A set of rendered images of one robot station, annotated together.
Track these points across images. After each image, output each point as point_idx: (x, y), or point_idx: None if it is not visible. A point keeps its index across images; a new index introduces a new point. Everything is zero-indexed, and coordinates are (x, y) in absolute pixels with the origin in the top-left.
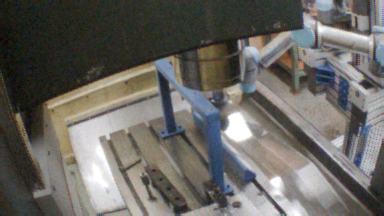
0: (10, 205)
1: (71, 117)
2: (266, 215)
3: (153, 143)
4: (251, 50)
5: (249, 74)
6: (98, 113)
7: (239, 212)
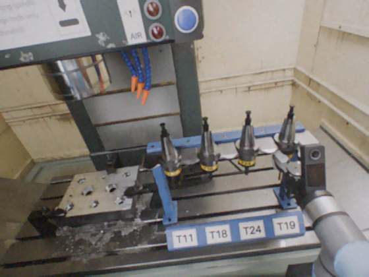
0: None
1: (327, 123)
2: (111, 239)
3: (266, 181)
4: (348, 252)
5: (318, 262)
6: (344, 147)
7: (110, 200)
